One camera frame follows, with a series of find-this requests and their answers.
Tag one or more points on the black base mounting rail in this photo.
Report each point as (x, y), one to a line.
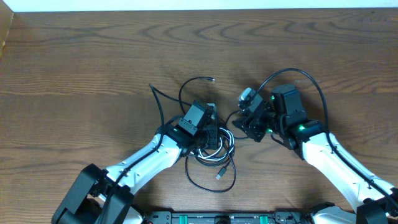
(280, 216)

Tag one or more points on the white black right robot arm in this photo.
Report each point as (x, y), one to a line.
(372, 199)

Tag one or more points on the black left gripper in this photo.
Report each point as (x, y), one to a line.
(213, 143)

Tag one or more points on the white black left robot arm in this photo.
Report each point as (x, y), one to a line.
(106, 195)

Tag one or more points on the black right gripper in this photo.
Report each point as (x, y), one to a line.
(249, 126)

